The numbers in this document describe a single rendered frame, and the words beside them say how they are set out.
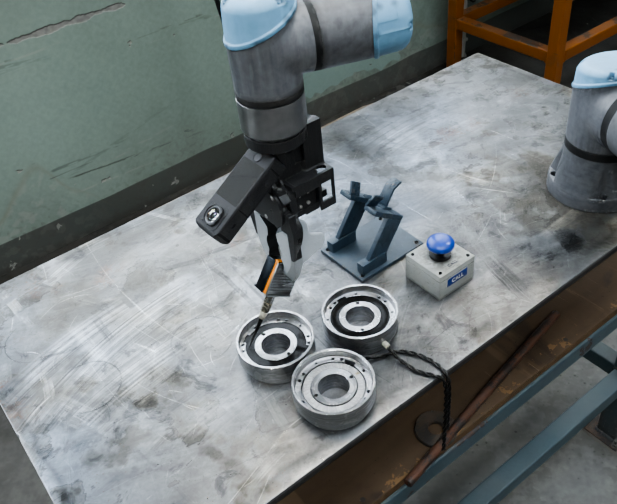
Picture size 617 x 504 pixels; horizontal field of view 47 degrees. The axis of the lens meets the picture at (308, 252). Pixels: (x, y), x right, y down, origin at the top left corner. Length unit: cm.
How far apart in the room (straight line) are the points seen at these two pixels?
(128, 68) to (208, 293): 150
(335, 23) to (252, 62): 9
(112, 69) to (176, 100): 27
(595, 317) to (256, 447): 75
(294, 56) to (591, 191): 63
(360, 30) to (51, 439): 63
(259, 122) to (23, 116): 171
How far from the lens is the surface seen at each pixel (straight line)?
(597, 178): 121
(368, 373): 92
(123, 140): 258
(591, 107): 115
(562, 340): 136
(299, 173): 83
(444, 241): 103
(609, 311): 143
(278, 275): 90
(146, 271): 117
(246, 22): 72
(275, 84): 74
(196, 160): 276
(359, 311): 101
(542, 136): 141
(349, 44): 75
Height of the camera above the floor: 154
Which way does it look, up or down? 40 degrees down
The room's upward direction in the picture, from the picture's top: 7 degrees counter-clockwise
